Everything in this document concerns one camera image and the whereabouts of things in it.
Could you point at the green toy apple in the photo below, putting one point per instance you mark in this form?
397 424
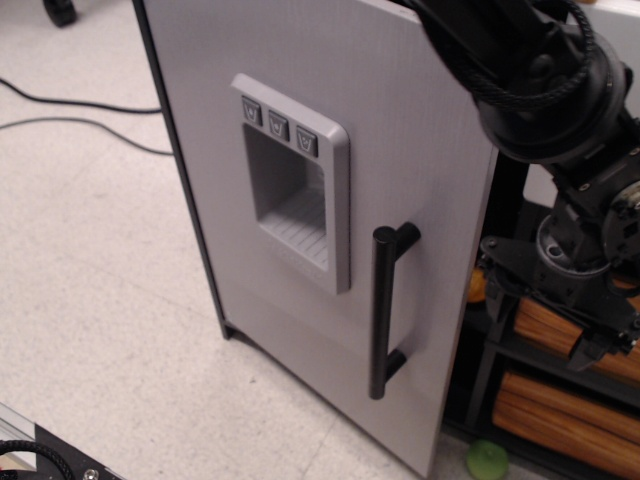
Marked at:
486 460

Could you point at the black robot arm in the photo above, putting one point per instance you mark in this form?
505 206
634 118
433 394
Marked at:
550 91

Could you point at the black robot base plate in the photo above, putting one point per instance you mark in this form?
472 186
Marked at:
43 455

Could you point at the black fridge door handle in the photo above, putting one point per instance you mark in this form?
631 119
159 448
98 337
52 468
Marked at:
388 246

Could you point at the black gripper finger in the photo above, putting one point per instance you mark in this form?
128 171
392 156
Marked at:
501 296
591 347

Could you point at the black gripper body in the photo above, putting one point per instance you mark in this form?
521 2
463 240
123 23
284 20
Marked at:
587 301

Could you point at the orange toy inside fridge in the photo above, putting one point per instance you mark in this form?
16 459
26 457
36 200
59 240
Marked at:
477 287

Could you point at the black caster wheel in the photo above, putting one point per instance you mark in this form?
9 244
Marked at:
62 13

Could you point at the grey toy fridge door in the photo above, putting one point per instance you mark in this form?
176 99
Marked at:
310 240

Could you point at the dark grey fridge cabinet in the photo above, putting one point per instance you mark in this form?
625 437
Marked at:
490 375

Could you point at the grey ice dispenser panel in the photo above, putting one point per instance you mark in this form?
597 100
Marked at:
299 166

